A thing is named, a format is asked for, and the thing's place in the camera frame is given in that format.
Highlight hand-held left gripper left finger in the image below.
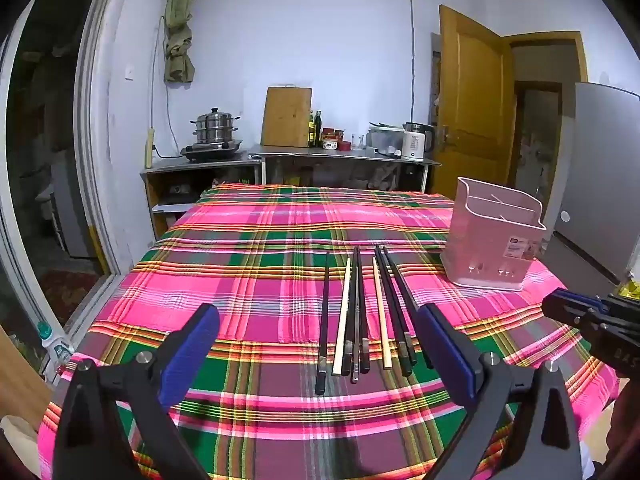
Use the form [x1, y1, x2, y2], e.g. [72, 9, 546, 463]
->
[52, 302, 221, 480]

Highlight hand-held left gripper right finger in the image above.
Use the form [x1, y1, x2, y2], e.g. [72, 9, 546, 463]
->
[415, 302, 583, 480]

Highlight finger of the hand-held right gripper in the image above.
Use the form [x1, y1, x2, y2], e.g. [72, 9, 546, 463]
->
[555, 287, 608, 311]
[542, 296, 596, 333]

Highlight beige wooden chopstick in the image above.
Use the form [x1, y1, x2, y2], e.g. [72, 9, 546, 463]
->
[332, 258, 352, 377]
[372, 258, 393, 371]

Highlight pink plastic utensil holder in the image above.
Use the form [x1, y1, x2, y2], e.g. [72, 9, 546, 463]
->
[440, 176, 548, 291]

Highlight row of black chopsticks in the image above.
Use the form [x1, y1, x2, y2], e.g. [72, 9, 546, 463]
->
[314, 245, 435, 396]

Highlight person's right forearm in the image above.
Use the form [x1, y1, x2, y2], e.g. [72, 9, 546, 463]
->
[602, 377, 640, 480]

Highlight pink plaid tablecloth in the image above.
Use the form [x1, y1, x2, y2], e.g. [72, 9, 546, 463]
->
[37, 182, 621, 480]

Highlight grey refrigerator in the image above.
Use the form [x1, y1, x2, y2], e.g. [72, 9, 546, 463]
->
[547, 81, 640, 283]

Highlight green capped plastic bottle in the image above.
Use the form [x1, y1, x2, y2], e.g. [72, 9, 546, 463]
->
[36, 321, 76, 376]

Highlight low shelf table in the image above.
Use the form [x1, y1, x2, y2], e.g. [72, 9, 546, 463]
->
[140, 152, 264, 241]

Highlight black induction cooker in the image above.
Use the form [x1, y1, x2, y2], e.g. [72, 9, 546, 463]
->
[180, 139, 245, 162]

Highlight white electric kettle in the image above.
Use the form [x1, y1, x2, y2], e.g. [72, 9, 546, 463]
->
[401, 122, 436, 162]

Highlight yellow wooden door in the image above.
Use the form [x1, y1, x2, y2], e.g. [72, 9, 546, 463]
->
[431, 4, 516, 201]

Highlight steel steamer pot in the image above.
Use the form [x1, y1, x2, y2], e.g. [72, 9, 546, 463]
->
[190, 107, 242, 145]

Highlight steel counter table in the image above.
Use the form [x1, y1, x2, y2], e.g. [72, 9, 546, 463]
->
[247, 144, 443, 193]

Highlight wooden cutting board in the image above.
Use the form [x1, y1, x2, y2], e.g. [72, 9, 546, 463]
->
[261, 86, 313, 148]

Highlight green tied curtain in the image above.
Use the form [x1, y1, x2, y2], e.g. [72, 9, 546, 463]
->
[164, 0, 197, 85]

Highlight white sliding door frame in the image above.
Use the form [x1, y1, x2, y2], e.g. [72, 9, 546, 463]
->
[0, 0, 191, 346]

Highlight yellow wooden door frame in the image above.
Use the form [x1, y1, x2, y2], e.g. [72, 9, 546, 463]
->
[500, 31, 588, 191]

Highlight air conditioner cable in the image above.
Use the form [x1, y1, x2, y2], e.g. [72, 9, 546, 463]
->
[409, 0, 417, 126]

